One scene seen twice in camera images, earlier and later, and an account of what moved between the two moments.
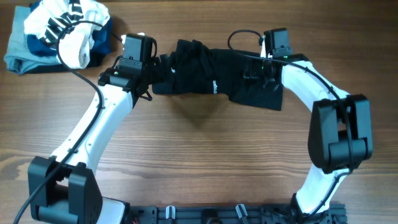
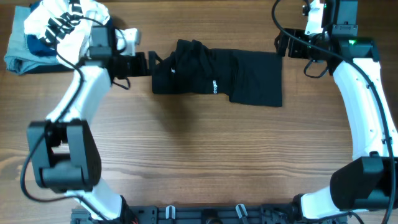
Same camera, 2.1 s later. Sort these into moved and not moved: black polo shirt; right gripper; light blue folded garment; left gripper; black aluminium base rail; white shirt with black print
Moved: left gripper; right gripper
Not moved: black aluminium base rail; black polo shirt; white shirt with black print; light blue folded garment
